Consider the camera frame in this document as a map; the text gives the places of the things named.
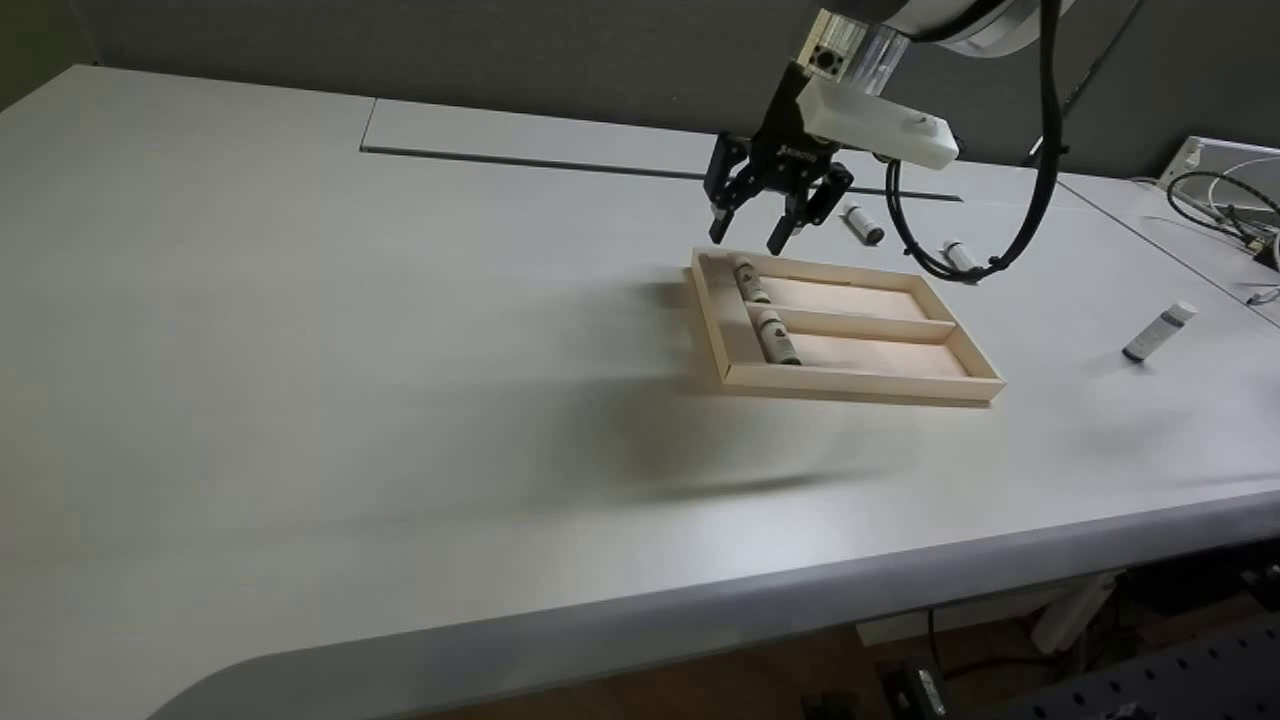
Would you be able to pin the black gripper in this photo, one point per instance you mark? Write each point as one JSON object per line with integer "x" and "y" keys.
{"x": 783, "y": 163}

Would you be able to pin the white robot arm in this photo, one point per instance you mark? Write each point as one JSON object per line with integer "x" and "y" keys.
{"x": 934, "y": 19}

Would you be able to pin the small black object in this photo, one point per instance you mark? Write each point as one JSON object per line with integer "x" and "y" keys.
{"x": 919, "y": 688}

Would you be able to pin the small white object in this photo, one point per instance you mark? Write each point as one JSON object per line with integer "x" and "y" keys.
{"x": 1263, "y": 296}

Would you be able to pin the small grey cylinder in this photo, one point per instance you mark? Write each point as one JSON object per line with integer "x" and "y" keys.
{"x": 1154, "y": 332}

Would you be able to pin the white table leg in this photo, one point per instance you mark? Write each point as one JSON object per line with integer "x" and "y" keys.
{"x": 1072, "y": 614}

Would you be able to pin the black perforated board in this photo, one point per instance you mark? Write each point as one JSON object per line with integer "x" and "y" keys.
{"x": 1175, "y": 675}

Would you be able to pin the light wooden frame tray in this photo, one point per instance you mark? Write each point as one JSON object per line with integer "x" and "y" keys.
{"x": 712, "y": 332}

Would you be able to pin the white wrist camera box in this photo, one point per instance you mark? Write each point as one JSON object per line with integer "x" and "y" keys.
{"x": 880, "y": 126}

